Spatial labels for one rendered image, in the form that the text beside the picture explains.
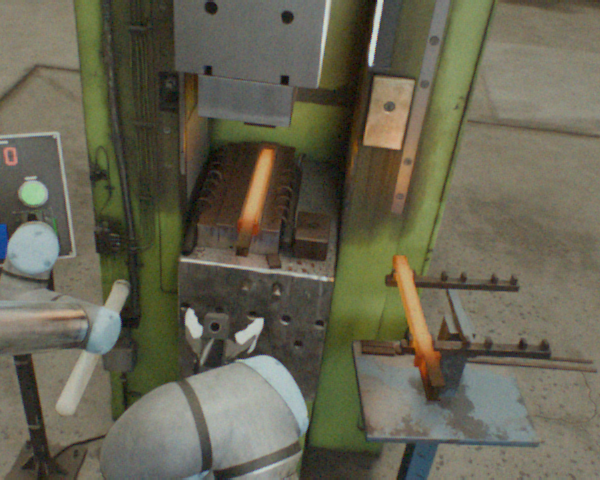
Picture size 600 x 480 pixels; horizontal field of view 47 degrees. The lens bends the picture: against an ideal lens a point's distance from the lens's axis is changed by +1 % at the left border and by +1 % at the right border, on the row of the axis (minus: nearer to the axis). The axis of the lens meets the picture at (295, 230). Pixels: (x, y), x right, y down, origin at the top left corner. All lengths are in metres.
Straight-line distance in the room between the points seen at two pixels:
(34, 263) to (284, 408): 0.52
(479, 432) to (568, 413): 1.18
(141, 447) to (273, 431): 0.16
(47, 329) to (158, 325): 1.08
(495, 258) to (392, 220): 1.71
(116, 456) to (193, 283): 0.86
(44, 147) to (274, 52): 0.55
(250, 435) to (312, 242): 0.85
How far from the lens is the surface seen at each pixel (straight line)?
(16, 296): 1.23
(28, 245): 1.20
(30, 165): 1.60
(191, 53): 1.45
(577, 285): 3.45
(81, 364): 1.81
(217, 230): 1.66
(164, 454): 0.85
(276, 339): 1.78
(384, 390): 1.69
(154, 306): 2.06
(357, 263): 1.85
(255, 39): 1.41
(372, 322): 1.99
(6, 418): 2.59
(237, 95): 1.47
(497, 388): 1.78
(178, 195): 1.80
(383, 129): 1.61
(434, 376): 1.35
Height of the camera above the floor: 1.95
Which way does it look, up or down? 36 degrees down
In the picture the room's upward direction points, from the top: 6 degrees clockwise
